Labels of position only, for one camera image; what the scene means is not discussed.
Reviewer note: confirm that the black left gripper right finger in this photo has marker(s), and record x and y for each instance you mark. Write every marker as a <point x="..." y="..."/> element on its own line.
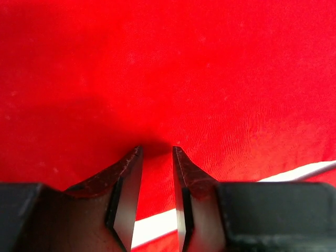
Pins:
<point x="250" y="216"/>

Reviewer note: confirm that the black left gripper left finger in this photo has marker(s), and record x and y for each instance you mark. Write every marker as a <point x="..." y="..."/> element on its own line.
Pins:
<point x="97" y="214"/>

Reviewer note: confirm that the red trousers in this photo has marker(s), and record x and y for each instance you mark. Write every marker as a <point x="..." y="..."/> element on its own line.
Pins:
<point x="246" y="88"/>

